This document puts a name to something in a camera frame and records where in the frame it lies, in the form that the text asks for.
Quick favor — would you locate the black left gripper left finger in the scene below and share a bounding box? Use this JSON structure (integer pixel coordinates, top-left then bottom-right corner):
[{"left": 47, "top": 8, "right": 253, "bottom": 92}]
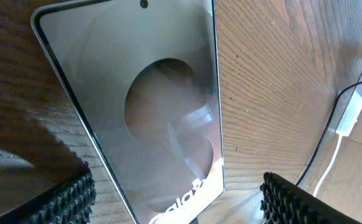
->
[{"left": 0, "top": 161, "right": 96, "bottom": 224}]

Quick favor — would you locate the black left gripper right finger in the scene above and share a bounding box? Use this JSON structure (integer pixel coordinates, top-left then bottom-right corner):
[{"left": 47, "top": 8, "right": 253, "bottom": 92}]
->
[{"left": 260, "top": 172, "right": 360, "bottom": 224}]

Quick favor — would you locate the black USB charging cable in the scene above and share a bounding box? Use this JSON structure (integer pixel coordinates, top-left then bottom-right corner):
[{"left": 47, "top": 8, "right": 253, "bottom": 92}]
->
[{"left": 294, "top": 76, "right": 362, "bottom": 187}]

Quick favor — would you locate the gold Galaxy smartphone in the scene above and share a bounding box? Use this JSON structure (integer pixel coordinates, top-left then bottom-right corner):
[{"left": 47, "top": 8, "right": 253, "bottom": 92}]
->
[{"left": 31, "top": 0, "right": 224, "bottom": 223}]

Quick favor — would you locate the white power strip cord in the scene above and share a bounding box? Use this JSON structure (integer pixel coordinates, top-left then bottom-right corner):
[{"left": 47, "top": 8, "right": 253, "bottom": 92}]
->
[{"left": 312, "top": 133, "right": 344, "bottom": 198}]

